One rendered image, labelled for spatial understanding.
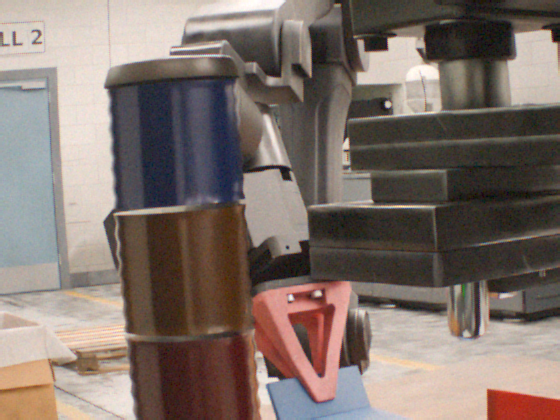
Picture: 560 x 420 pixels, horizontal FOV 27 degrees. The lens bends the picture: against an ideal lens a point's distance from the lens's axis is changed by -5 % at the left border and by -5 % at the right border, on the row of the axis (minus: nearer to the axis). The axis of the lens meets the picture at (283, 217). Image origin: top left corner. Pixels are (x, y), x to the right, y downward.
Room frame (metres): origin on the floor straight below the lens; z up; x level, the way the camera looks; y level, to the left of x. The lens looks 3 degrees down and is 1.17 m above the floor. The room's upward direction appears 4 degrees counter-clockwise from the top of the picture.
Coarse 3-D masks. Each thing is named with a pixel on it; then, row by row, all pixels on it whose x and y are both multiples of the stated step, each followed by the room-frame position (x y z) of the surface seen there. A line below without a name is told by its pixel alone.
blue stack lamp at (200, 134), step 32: (128, 96) 0.33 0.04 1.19; (160, 96) 0.33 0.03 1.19; (192, 96) 0.33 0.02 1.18; (224, 96) 0.33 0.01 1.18; (128, 128) 0.33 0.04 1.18; (160, 128) 0.33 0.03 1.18; (192, 128) 0.33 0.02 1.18; (224, 128) 0.33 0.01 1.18; (128, 160) 0.33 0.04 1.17; (160, 160) 0.33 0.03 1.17; (192, 160) 0.33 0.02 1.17; (224, 160) 0.33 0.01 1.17; (128, 192) 0.33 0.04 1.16; (160, 192) 0.33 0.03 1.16; (192, 192) 0.33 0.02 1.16; (224, 192) 0.33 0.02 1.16
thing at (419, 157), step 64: (448, 64) 0.59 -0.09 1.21; (384, 128) 0.61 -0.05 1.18; (448, 128) 0.56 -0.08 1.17; (512, 128) 0.53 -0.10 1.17; (384, 192) 0.59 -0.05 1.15; (448, 192) 0.55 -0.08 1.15; (512, 192) 0.58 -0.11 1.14; (320, 256) 0.60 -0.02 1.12; (384, 256) 0.55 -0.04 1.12; (448, 256) 0.53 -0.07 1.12; (512, 256) 0.55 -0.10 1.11; (448, 320) 0.55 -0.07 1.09
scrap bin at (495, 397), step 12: (492, 396) 0.98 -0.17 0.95; (504, 396) 0.97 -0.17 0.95; (516, 396) 0.95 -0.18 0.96; (528, 396) 0.94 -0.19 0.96; (540, 396) 0.93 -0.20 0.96; (552, 396) 0.92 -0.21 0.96; (492, 408) 0.98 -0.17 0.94; (504, 408) 0.97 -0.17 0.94; (516, 408) 0.95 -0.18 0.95; (528, 408) 0.94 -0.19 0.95; (540, 408) 0.93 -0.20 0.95; (552, 408) 0.92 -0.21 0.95
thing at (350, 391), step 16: (352, 368) 0.79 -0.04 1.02; (272, 384) 0.75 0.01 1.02; (288, 384) 0.76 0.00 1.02; (352, 384) 0.78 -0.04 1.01; (272, 400) 0.75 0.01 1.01; (288, 400) 0.75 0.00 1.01; (304, 400) 0.76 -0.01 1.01; (336, 400) 0.77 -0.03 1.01; (352, 400) 0.78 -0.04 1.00; (368, 400) 0.78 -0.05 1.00; (288, 416) 0.75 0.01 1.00; (304, 416) 0.75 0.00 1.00; (320, 416) 0.76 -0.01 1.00; (336, 416) 0.76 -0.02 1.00; (352, 416) 0.76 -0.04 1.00; (368, 416) 0.75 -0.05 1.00; (384, 416) 0.75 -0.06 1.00; (400, 416) 0.75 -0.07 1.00
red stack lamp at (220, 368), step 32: (128, 352) 0.34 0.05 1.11; (160, 352) 0.33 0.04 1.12; (192, 352) 0.33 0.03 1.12; (224, 352) 0.33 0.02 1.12; (160, 384) 0.33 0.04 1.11; (192, 384) 0.33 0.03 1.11; (224, 384) 0.33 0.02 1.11; (256, 384) 0.34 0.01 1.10; (160, 416) 0.33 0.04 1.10; (192, 416) 0.33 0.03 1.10; (224, 416) 0.33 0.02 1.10; (256, 416) 0.34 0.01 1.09
